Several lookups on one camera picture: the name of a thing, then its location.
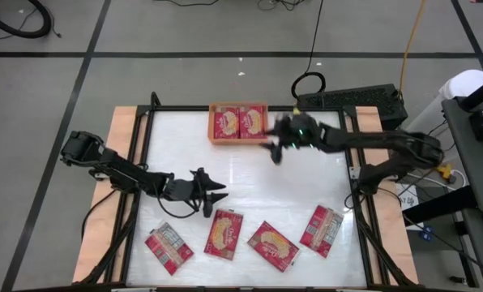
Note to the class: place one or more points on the white plastic bin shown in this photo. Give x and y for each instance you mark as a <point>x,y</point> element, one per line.
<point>464,83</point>

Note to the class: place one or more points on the black metal table frame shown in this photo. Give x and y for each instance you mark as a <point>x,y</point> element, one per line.
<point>176,108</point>

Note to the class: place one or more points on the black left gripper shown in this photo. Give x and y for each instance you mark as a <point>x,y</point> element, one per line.
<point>185,188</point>

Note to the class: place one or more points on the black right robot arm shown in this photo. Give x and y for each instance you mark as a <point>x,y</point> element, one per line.
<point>387,140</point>

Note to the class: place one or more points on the white paper sheet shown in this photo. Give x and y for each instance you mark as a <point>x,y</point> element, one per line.
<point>405,200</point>

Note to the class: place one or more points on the dark grey desk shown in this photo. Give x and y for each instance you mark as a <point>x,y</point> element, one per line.
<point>480,174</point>

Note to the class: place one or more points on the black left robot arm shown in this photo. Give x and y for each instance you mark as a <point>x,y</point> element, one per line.
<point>120,170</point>

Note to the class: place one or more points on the black pole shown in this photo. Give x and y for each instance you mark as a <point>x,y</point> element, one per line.
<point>480,91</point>

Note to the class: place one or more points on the orange cardboard box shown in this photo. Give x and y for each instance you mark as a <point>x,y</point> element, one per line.
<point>237,142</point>

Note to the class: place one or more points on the red popcorn bag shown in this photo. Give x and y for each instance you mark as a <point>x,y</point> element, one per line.
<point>168,248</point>
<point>321,231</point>
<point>223,234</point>
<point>273,251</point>
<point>226,121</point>
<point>252,121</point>

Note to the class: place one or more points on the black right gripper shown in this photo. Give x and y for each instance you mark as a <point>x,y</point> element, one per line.
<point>298,130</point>

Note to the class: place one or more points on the black computer case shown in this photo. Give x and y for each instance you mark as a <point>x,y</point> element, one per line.
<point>359,99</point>

